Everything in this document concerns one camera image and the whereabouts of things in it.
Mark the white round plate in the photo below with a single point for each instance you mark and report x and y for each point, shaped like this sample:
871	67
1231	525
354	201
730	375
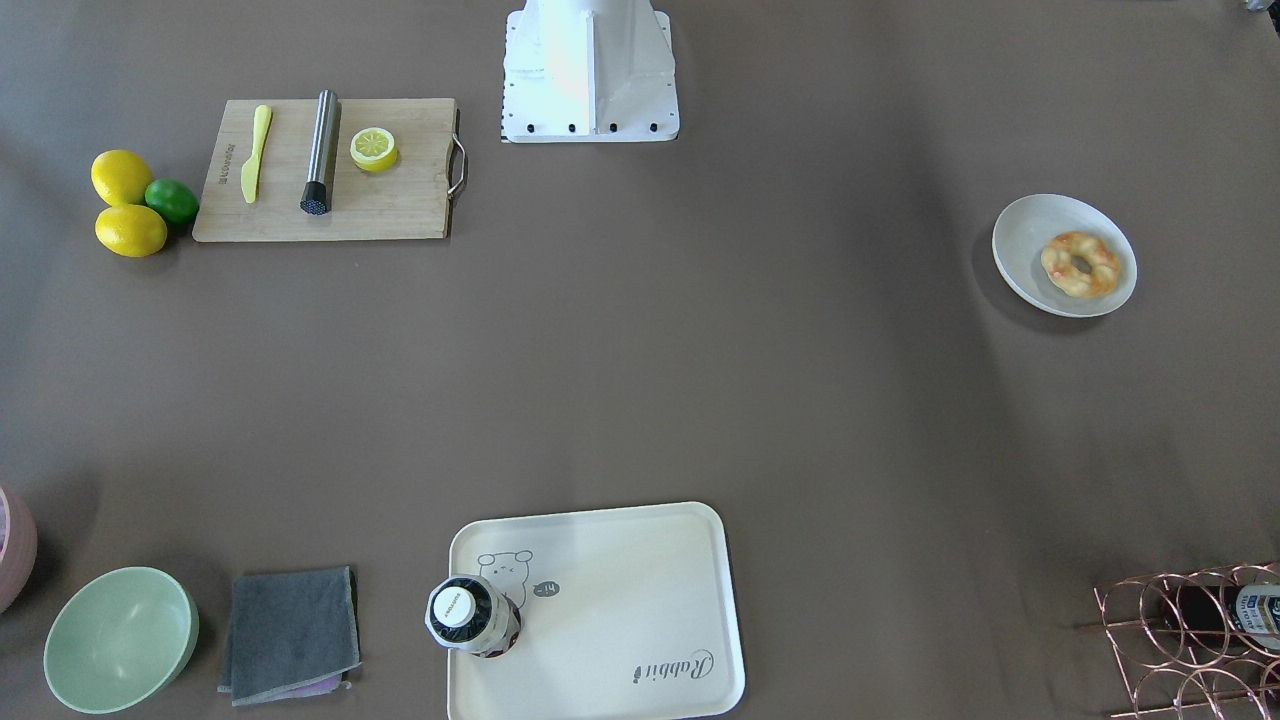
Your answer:
1025	226

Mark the glazed twisted donut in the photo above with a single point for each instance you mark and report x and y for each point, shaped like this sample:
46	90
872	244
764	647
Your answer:
1081	265

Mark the cream rabbit serving tray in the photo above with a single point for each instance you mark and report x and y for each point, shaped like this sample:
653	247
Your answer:
626	614

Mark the dark tea bottle on tray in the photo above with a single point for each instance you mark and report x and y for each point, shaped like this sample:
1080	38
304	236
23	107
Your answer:
469	614

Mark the wooden cutting board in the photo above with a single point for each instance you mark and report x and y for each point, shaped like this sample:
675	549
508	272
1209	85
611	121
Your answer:
410	201

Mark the half lemon slice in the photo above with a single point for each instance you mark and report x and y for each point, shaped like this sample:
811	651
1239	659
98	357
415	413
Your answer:
373	149

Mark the steel muddler black tip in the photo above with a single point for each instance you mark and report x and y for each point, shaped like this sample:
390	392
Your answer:
317	191

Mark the yellow plastic knife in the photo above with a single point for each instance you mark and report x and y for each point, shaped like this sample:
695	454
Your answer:
250	172

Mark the grey folded cloth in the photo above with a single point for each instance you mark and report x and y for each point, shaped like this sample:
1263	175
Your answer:
291	635

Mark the green lime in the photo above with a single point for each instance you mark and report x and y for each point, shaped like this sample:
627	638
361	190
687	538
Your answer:
172	200

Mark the lower yellow lemon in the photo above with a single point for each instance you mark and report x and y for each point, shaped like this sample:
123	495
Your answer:
131	230

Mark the yellow lemon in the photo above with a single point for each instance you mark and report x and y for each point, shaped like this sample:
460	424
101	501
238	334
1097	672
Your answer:
120	177
131	230

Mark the upper yellow lemon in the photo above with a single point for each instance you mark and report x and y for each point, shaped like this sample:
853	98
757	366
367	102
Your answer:
120	177

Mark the mint green bowl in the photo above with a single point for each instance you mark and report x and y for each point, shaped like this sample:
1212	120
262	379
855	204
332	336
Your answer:
119	639

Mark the pink ice bowl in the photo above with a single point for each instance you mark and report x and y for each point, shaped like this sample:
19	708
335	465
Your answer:
20	543

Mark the tea bottle in rack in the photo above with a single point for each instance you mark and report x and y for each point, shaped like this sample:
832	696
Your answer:
1227	615

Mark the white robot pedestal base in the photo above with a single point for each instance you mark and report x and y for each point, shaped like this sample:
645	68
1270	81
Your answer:
589	72

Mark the copper wire bottle rack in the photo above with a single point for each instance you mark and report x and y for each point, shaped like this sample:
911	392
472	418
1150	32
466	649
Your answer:
1165	675

